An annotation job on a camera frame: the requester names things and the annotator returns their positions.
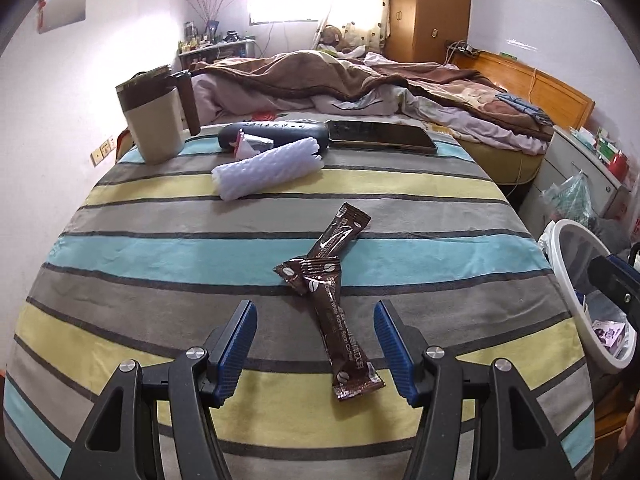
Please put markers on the decorative purple branches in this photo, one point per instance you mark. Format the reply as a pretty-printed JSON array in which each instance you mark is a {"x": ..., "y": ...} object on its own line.
[{"x": 207, "y": 7}]

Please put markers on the small pink and silver wrapper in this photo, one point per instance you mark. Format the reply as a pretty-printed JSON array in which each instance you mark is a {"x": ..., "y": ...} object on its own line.
[{"x": 246, "y": 147}]

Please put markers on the white foam fruit net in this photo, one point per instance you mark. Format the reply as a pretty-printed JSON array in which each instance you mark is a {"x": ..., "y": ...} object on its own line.
[{"x": 270, "y": 167}]

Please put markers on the yellow mattress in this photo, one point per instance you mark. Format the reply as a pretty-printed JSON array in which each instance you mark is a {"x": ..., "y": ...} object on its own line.
[{"x": 505, "y": 160}]

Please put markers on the patterned curtain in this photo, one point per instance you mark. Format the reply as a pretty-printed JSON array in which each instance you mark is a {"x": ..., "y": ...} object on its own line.
[{"x": 362, "y": 5}]

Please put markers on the wall poster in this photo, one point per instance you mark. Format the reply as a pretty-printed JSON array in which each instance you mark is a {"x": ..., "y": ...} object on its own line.
[{"x": 62, "y": 5}]

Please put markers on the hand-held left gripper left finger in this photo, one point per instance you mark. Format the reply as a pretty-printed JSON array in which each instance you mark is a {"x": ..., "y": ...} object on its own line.
[{"x": 235, "y": 360}]

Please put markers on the white bedside cabinet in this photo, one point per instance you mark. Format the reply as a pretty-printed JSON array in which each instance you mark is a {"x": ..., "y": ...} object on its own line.
[{"x": 560, "y": 160}]

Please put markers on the black smartphone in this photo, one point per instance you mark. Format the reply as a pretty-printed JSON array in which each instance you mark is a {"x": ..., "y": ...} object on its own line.
[{"x": 380, "y": 136}]

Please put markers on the brown blanket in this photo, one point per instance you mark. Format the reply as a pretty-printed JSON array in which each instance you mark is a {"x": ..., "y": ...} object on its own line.
[{"x": 300, "y": 72}]

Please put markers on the lilac duvet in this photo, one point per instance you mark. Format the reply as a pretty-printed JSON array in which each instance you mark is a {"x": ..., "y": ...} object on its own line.
[{"x": 450, "y": 115}]

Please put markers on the power strip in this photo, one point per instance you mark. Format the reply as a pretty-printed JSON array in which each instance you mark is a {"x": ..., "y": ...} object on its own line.
[{"x": 462, "y": 47}]

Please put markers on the green box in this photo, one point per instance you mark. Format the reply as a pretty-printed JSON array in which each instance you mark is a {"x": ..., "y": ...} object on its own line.
[{"x": 606, "y": 147}]

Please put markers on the blue cloth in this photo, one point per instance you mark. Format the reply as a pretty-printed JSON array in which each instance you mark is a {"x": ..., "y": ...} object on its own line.
[{"x": 527, "y": 107}]

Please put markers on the purple printed wrapper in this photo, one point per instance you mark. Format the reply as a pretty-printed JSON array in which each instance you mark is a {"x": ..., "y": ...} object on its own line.
[{"x": 607, "y": 334}]

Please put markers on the short brown coffee stick packet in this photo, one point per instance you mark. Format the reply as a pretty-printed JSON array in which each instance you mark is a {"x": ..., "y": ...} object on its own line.
[{"x": 295, "y": 275}]

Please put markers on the teal tissue pack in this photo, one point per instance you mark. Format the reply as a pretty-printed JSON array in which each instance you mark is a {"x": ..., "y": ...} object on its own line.
[{"x": 582, "y": 139}]

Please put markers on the hanging clear plastic bag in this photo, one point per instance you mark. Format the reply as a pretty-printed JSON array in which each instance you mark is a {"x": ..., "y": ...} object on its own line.
[{"x": 570, "y": 197}]

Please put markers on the wooden bed headboard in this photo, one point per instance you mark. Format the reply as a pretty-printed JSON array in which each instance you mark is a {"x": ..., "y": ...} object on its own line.
[{"x": 545, "y": 87}]

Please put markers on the striped tablecloth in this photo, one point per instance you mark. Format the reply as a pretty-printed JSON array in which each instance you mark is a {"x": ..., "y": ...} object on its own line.
[{"x": 200, "y": 260}]

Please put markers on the beige and brown mug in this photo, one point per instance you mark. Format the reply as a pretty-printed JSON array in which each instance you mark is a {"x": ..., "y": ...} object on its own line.
[{"x": 155, "y": 125}]

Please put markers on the wooden wardrobe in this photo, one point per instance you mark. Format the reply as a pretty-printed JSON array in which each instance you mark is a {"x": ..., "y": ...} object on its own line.
[{"x": 430, "y": 10}]

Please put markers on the long brown coffee stick packet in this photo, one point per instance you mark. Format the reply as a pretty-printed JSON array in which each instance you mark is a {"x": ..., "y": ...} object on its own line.
[{"x": 340, "y": 340}]

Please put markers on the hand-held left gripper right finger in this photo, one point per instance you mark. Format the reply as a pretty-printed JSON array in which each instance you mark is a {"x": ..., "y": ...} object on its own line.
[{"x": 397, "y": 360}]

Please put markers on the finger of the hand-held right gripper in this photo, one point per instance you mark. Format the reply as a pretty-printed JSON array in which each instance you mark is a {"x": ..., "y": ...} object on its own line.
[{"x": 612, "y": 280}]

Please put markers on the brown teddy bear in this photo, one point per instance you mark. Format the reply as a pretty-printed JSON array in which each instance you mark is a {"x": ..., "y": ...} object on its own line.
[{"x": 332, "y": 37}]

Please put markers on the cluttered dressing table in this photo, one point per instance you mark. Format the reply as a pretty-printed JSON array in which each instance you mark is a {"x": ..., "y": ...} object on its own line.
[{"x": 215, "y": 50}]

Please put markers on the black glasses case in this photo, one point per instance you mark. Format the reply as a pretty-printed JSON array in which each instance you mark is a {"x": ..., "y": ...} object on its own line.
[{"x": 290, "y": 132}]

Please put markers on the wall outlet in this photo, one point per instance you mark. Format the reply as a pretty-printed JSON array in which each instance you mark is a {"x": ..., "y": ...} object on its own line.
[{"x": 102, "y": 151}]

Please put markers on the red tin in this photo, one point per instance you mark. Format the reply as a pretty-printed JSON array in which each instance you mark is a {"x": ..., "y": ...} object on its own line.
[{"x": 619, "y": 166}]

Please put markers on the white round waste bin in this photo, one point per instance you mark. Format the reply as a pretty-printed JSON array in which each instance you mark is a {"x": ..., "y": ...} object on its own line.
[{"x": 570, "y": 260}]

